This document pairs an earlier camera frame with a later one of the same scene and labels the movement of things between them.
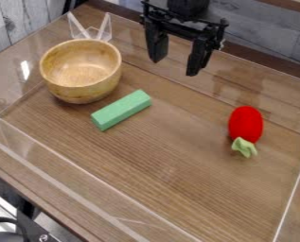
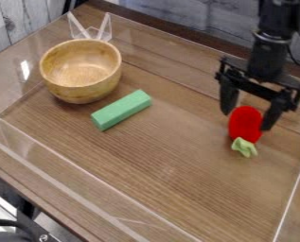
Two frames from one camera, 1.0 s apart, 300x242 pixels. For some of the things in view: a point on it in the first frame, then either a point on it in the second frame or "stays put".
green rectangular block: (123, 110) stays put
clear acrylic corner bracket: (92, 33) stays put
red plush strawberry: (246, 123) stays put
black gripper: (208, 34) → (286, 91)
